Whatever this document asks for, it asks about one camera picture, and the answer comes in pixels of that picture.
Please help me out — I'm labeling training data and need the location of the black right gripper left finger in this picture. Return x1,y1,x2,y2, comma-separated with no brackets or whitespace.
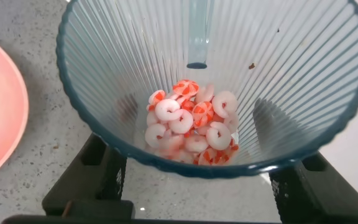
41,133,135,218

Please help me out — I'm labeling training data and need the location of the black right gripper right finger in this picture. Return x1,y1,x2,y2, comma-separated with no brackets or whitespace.
268,151,358,224

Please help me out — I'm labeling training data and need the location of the translucent blue ribbed cup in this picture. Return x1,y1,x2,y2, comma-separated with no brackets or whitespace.
55,0,358,179

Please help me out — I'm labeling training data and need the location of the pile of toy shrimp pieces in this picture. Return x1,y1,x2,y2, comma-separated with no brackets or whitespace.
144,79,240,166

